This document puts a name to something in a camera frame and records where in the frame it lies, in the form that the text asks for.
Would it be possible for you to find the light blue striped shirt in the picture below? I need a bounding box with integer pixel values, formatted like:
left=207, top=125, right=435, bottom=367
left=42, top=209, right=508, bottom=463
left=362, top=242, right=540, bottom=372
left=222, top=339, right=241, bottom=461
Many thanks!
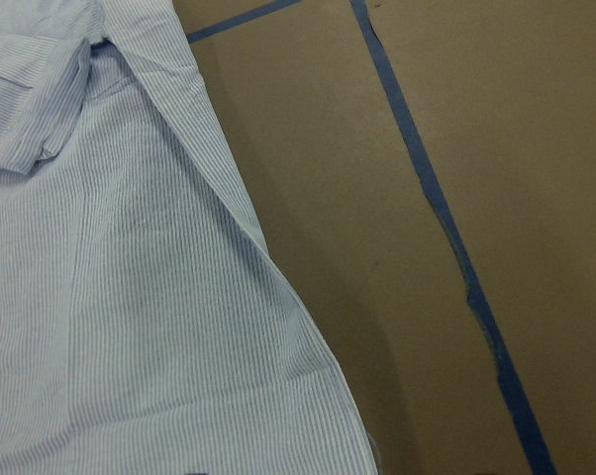
left=0, top=1, right=377, bottom=474

